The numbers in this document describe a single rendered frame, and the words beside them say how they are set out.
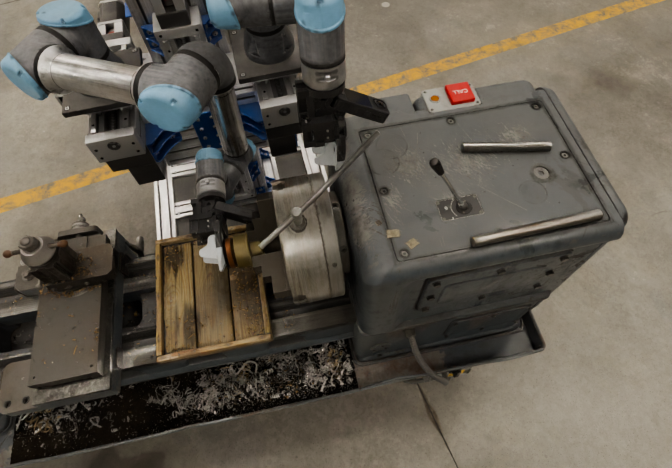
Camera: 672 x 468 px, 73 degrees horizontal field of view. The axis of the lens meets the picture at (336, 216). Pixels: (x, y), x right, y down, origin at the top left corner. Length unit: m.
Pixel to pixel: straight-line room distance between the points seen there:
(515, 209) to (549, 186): 0.10
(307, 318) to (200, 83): 0.67
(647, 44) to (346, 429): 3.08
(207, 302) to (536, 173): 0.91
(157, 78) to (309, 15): 0.43
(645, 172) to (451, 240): 2.18
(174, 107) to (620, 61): 3.07
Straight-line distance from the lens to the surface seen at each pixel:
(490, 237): 0.97
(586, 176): 1.16
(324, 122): 0.83
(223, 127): 1.28
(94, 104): 1.48
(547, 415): 2.28
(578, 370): 2.37
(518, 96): 1.26
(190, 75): 1.05
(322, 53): 0.75
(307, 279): 1.02
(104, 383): 1.33
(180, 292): 1.38
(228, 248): 1.13
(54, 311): 1.41
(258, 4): 0.83
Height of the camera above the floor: 2.10
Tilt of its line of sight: 60 degrees down
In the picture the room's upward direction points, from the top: 2 degrees counter-clockwise
